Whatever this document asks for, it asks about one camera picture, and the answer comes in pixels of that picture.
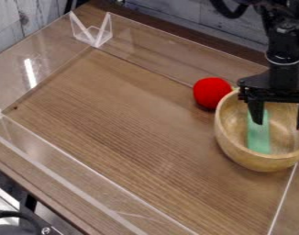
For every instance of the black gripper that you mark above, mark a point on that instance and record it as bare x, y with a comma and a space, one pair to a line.
277, 85

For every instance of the green rectangular block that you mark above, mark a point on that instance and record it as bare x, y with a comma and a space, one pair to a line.
258, 134

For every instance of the light wooden bowl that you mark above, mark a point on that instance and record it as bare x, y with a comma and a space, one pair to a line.
281, 137

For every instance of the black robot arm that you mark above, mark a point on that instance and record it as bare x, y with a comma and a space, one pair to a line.
281, 23

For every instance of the red ball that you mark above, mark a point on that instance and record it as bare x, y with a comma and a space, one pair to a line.
209, 90

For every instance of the clear acrylic corner bracket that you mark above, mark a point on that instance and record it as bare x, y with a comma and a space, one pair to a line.
92, 35

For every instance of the clear acrylic front wall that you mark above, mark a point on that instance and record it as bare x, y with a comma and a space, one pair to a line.
92, 202

